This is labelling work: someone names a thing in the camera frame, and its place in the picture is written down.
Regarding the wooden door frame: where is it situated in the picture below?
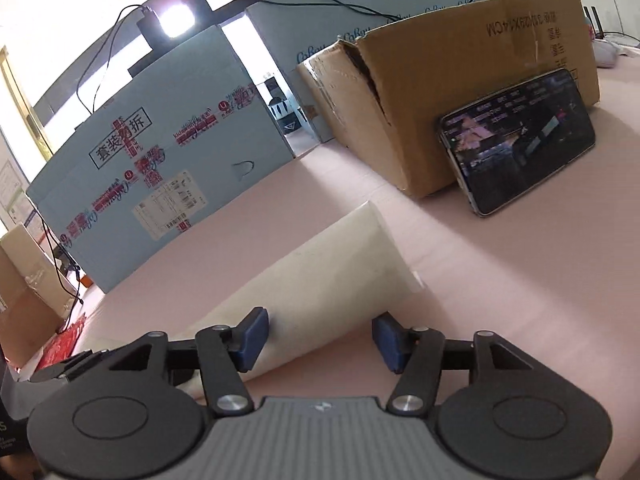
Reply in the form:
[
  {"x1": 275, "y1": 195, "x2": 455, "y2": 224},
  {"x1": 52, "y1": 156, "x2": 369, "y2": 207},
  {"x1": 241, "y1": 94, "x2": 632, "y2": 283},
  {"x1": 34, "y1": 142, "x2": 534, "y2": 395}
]
[{"x1": 0, "y1": 45, "x2": 53, "y2": 161}]

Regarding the red paper cutting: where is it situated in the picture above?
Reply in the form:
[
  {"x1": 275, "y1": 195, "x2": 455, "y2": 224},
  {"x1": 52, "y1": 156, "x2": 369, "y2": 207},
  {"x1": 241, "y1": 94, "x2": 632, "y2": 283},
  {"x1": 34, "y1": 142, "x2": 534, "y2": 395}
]
[{"x1": 37, "y1": 312, "x2": 91, "y2": 371}]

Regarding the white object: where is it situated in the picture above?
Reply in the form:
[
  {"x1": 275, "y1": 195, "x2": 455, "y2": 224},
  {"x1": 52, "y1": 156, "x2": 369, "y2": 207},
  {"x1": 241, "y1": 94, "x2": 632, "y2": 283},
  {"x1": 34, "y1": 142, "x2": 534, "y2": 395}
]
[{"x1": 592, "y1": 35, "x2": 640, "y2": 68}]

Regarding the green bordered wall poster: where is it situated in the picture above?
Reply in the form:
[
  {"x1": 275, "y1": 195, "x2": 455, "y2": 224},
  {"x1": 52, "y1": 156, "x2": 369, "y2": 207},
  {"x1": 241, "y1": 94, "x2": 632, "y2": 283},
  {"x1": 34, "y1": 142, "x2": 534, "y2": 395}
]
[{"x1": 0, "y1": 160, "x2": 26, "y2": 221}]

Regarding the pink table cloth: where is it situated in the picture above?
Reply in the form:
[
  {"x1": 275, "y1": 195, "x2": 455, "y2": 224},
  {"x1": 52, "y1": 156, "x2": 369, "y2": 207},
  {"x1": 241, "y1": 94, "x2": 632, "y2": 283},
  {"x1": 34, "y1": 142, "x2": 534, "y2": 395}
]
[{"x1": 65, "y1": 55, "x2": 640, "y2": 480}]

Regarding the black smartphone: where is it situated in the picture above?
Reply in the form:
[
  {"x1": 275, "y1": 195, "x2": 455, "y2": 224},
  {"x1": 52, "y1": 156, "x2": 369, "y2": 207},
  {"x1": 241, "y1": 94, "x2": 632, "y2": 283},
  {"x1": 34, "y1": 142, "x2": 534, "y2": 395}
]
[{"x1": 437, "y1": 67, "x2": 597, "y2": 218}]

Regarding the white fabric shopping bag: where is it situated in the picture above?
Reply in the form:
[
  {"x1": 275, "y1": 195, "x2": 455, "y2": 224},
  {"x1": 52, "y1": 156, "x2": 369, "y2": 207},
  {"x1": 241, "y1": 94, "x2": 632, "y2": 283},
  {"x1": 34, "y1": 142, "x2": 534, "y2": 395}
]
[{"x1": 82, "y1": 200, "x2": 426, "y2": 402}]

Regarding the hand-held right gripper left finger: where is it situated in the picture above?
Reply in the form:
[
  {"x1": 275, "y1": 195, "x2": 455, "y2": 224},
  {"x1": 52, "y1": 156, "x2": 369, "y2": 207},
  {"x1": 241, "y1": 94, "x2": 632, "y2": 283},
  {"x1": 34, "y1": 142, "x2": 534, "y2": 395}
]
[{"x1": 107, "y1": 306, "x2": 271, "y2": 418}]

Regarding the black light rail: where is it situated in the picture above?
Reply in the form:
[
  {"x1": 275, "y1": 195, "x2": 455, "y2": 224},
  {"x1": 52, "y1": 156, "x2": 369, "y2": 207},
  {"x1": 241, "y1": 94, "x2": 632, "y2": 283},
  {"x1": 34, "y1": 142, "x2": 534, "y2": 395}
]
[{"x1": 127, "y1": 0, "x2": 351, "y2": 78}]

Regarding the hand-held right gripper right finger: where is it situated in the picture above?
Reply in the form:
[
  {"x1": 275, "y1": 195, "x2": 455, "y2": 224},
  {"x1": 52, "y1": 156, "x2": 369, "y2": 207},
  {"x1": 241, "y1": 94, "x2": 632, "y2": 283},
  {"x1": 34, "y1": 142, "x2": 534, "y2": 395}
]
[{"x1": 371, "y1": 311, "x2": 533, "y2": 416}]

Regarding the black router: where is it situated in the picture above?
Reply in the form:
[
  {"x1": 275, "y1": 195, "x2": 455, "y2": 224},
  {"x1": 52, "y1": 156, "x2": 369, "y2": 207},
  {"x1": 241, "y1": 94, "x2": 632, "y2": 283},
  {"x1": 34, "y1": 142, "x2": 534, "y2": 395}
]
[{"x1": 582, "y1": 5, "x2": 608, "y2": 41}]

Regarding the large brown cardboard box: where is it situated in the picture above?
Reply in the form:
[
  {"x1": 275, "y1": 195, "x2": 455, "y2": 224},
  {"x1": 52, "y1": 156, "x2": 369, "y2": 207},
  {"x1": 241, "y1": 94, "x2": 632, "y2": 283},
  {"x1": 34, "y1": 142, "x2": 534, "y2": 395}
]
[{"x1": 296, "y1": 0, "x2": 601, "y2": 200}]

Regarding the large blue printed carton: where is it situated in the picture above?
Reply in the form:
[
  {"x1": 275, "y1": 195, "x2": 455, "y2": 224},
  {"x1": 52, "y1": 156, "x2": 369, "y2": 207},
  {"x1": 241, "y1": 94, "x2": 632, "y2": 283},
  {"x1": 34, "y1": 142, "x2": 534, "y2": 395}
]
[{"x1": 25, "y1": 24, "x2": 296, "y2": 295}]

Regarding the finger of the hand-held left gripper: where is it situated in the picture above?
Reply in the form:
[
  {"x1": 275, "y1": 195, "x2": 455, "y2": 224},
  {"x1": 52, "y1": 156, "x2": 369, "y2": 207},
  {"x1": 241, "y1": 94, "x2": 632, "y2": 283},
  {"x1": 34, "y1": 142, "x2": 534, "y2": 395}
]
[{"x1": 37, "y1": 351, "x2": 113, "y2": 380}]

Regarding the plain blue carton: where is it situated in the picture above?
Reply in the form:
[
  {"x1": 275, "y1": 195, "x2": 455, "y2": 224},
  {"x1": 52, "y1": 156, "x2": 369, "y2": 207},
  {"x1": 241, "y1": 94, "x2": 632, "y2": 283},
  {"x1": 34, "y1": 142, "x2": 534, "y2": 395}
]
[{"x1": 244, "y1": 0, "x2": 508, "y2": 145}]

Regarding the black lamp unit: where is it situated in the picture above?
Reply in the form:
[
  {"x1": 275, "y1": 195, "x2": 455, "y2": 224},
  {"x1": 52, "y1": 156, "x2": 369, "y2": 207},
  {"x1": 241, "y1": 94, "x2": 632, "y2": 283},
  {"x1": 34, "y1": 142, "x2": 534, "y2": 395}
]
[
  {"x1": 137, "y1": 7, "x2": 166, "y2": 48},
  {"x1": 179, "y1": 0, "x2": 216, "y2": 36}
]

